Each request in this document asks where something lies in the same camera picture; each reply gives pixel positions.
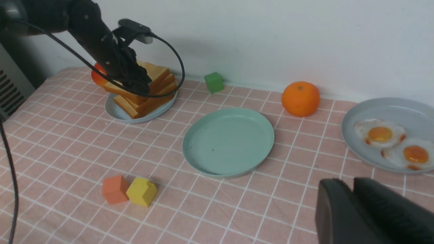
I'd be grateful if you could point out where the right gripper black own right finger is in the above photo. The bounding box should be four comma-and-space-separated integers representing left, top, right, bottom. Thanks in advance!
353, 178, 434, 244

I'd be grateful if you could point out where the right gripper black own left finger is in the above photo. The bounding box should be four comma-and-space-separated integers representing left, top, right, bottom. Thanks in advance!
315, 179, 394, 244

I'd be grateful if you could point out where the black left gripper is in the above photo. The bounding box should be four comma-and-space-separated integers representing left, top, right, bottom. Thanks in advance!
91, 28, 151, 95

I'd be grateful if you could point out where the toast slice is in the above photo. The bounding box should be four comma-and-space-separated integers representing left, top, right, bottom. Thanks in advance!
149, 74, 176, 95
126, 81, 178, 118
103, 61, 170, 102
114, 95, 175, 119

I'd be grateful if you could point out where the fried egg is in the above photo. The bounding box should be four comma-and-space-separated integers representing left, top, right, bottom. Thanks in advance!
353, 119, 407, 148
381, 138, 434, 170

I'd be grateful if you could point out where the red yellow apple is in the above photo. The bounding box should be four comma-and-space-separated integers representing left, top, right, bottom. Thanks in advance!
91, 62, 107, 87

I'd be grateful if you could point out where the light blue bread plate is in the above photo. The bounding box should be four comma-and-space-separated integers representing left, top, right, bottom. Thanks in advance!
104, 93, 178, 124

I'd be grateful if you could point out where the grey egg plate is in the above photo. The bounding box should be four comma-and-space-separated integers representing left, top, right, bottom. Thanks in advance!
341, 98, 434, 174

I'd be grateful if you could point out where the green cube block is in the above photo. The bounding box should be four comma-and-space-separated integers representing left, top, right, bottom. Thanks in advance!
204, 72, 224, 93

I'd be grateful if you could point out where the grey appliance with vents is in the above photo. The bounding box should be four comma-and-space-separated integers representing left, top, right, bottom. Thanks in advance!
0, 45, 36, 122

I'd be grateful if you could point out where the pink checkered tablecloth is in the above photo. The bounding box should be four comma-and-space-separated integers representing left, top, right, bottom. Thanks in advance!
4, 68, 433, 244

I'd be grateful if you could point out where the orange fruit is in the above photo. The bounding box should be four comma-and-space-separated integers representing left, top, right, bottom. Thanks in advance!
281, 81, 320, 117

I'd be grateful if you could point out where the orange block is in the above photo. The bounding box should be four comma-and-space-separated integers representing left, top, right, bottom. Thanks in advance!
102, 175, 129, 205

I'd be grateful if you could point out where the yellow block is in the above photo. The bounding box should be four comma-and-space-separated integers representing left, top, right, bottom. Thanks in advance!
126, 177, 158, 207

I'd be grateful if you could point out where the teal center plate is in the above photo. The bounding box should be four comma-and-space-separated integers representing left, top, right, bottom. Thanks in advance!
182, 108, 275, 179

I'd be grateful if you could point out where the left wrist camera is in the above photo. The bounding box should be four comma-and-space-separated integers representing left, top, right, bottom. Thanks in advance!
113, 18, 153, 45

